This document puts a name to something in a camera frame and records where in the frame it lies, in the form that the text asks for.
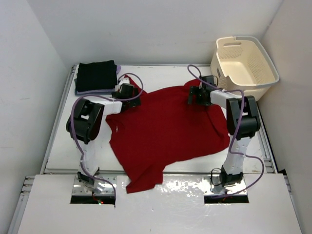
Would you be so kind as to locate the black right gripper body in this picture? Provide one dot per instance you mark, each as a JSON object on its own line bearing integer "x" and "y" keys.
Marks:
{"x": 198, "y": 90}

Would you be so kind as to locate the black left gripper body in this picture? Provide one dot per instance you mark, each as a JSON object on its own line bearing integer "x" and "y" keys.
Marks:
{"x": 134, "y": 102}

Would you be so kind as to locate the lavender garment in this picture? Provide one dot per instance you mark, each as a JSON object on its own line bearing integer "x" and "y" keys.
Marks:
{"x": 117, "y": 70}

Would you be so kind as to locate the black garment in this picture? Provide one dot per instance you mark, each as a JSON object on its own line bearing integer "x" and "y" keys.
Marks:
{"x": 96, "y": 75}

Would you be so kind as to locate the red garment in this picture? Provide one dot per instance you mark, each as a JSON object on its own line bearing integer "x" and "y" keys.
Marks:
{"x": 163, "y": 130}

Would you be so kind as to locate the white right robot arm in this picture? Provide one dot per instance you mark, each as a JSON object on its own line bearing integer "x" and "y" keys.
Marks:
{"x": 242, "y": 121}

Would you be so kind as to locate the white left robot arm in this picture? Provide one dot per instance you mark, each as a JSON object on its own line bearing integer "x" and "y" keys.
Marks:
{"x": 85, "y": 121}

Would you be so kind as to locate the cream perforated laundry basket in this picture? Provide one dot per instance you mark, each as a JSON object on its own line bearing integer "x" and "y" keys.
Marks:
{"x": 242, "y": 63}

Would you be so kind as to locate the white front cover panel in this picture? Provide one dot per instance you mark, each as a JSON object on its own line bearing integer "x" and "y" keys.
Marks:
{"x": 175, "y": 207}

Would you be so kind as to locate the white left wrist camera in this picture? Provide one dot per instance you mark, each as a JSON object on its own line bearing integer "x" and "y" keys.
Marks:
{"x": 124, "y": 80}

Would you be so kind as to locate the aluminium table edge rail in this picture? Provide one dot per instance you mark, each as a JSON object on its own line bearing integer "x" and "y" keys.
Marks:
{"x": 57, "y": 119}

